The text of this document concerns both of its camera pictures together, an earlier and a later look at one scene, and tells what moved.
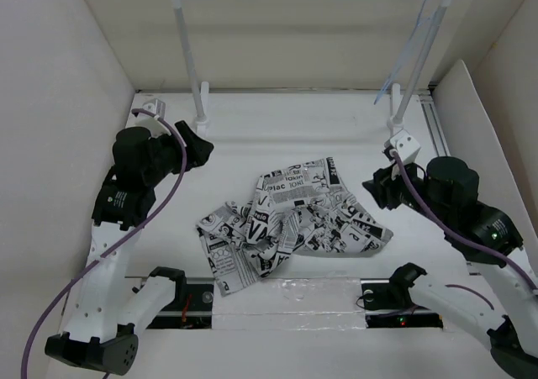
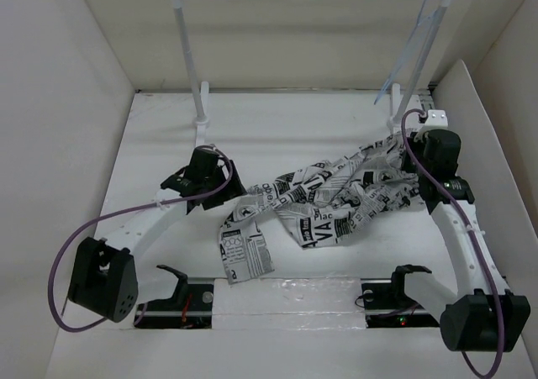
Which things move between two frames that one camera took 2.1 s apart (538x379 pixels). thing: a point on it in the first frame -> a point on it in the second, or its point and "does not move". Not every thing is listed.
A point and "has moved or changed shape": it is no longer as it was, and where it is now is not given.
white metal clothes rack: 400,103 does not move
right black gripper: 382,186 -> 413,144
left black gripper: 197,149 -> 231,188
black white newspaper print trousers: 302,208 has moved or changed shape
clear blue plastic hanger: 428,13 does not move
